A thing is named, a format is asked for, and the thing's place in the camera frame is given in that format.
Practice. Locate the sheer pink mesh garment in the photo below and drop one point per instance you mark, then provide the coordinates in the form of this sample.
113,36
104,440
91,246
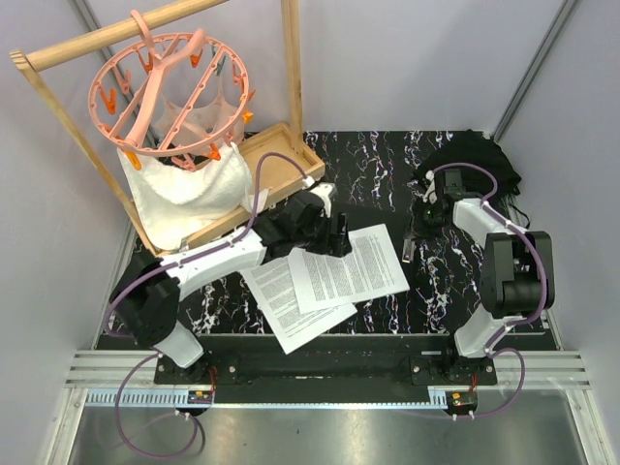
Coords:
198,122

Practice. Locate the pink round clip hanger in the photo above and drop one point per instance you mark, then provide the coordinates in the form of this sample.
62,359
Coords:
180,96

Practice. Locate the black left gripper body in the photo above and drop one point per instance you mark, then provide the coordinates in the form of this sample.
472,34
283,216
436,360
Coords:
302,236

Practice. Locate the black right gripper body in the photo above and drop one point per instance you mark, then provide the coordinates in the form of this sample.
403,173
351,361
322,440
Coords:
425,219

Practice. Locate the aluminium rail frame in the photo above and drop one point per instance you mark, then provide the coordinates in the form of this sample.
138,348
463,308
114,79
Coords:
343,399

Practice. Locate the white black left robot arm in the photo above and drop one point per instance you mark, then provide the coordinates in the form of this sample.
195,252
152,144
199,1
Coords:
149,291

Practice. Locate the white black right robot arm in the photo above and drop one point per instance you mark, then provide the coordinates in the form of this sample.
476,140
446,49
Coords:
516,277

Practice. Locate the wooden drying rack frame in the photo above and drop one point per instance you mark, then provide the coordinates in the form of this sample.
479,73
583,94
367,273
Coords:
278,157

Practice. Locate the black clipboard folder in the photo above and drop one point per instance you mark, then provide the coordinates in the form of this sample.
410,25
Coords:
389,311

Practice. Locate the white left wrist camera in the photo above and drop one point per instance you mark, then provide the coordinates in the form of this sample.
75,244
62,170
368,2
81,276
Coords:
326,191

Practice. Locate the black cloth bundle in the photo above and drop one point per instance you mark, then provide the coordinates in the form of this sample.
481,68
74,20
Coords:
473,148

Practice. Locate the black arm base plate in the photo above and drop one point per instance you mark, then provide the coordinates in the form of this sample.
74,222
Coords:
423,360

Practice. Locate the white towel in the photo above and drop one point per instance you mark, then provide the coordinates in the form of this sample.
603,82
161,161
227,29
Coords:
173,203

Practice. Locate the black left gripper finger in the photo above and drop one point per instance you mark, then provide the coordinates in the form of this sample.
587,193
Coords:
340,242
320,243

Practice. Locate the printed paper sheet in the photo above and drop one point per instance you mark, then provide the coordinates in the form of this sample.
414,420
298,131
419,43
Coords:
370,271
272,287

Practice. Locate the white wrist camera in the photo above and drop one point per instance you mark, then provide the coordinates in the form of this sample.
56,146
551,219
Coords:
326,191
430,195

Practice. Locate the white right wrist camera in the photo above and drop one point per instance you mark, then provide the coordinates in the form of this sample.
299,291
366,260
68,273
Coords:
430,195

